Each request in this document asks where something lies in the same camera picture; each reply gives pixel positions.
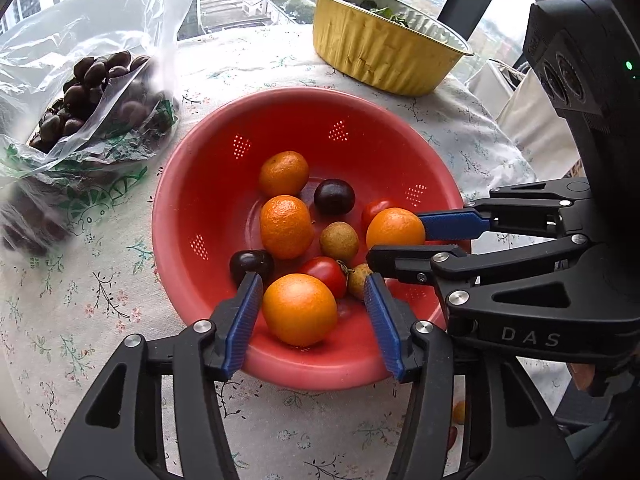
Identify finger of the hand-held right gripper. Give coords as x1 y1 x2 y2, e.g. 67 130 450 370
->
416 177 592 242
366 234 616 318

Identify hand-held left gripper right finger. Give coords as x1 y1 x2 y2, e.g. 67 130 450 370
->
363 272 578 480

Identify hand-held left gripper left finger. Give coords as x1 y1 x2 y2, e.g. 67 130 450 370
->
47 271 264 480

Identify brown longan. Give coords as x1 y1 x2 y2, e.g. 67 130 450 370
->
320 221 361 262
346 263 373 302

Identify dark brown chestnut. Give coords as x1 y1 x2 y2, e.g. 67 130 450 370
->
229 249 275 286
313 179 356 215

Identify red round tomato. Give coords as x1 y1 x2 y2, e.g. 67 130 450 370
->
361 199 401 228

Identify red oblong cherry tomato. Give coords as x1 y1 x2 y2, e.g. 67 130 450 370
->
299 256 349 299

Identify red plastic colander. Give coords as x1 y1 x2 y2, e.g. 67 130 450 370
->
151 86 473 391

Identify person's right hand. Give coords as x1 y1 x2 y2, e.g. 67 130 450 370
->
570 362 597 393

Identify white bag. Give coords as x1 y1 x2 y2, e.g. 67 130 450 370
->
467 57 581 181

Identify floral white tablecloth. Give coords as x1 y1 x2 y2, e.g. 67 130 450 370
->
0 22 541 480

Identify yellow foil container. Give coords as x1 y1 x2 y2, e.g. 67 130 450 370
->
311 0 475 97

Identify green printed plastic bag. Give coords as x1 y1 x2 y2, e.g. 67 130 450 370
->
0 100 181 256

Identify green leaves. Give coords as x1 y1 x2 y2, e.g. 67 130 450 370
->
357 0 416 28

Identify pile of bagged chestnuts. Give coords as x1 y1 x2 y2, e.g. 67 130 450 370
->
29 50 173 153

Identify clear plastic bag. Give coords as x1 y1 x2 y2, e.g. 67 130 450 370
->
0 0 208 181

